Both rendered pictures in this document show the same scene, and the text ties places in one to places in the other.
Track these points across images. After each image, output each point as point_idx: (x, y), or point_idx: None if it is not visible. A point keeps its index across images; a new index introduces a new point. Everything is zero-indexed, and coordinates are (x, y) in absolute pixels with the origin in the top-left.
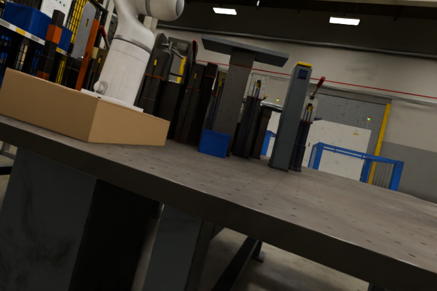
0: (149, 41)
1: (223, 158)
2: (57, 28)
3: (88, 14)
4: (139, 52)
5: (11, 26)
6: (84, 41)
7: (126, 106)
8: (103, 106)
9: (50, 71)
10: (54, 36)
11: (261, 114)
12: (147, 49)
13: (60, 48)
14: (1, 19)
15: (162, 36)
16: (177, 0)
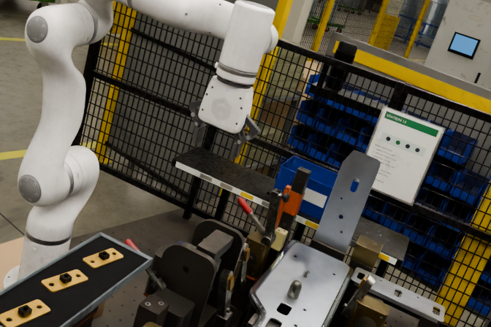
0: (30, 227)
1: None
2: (291, 194)
3: (356, 171)
4: (24, 238)
5: (234, 190)
6: (350, 217)
7: (3, 287)
8: None
9: (279, 253)
10: (286, 204)
11: None
12: (28, 235)
13: (317, 222)
14: (223, 182)
15: (210, 227)
16: (18, 184)
